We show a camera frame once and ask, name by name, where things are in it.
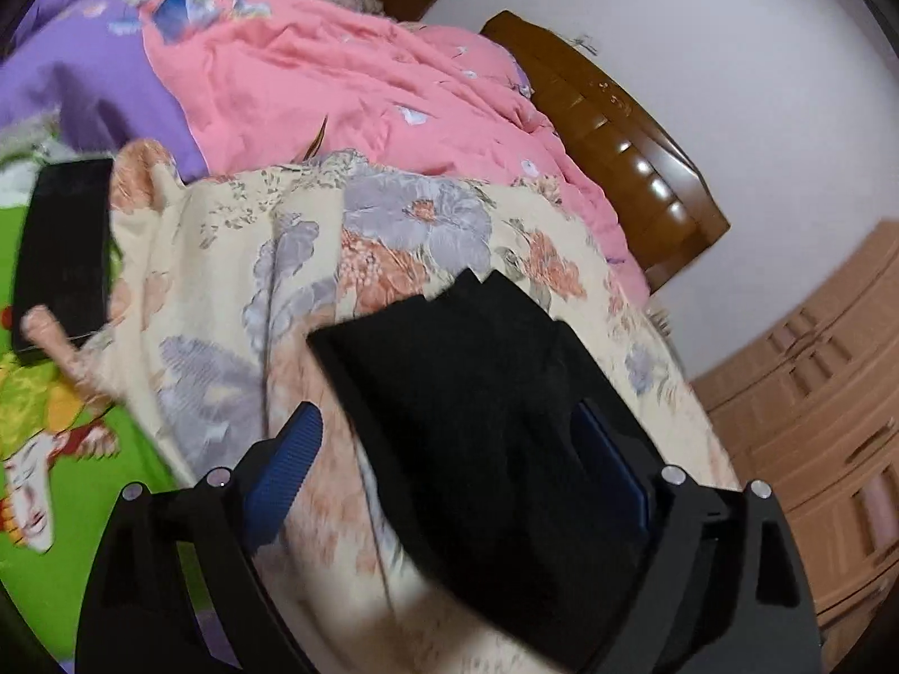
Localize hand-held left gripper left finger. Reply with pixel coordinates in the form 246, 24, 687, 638
74, 402, 325, 674

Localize black pants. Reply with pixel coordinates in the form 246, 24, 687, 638
306, 268, 661, 673

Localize black tablet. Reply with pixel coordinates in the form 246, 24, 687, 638
10, 157, 115, 368

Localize green printed bed sheet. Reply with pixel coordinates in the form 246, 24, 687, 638
0, 147, 233, 674

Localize brown wooden headboard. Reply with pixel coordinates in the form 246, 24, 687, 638
479, 10, 732, 294

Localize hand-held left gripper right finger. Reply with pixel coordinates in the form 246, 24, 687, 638
570, 399, 824, 674

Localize purple quilt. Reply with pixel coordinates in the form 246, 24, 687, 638
0, 0, 212, 184

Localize pink quilt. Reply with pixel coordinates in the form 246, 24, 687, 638
139, 0, 651, 304

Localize cream floral blanket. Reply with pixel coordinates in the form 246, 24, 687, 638
91, 139, 740, 674

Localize light wooden wardrobe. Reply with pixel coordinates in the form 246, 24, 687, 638
689, 221, 899, 674

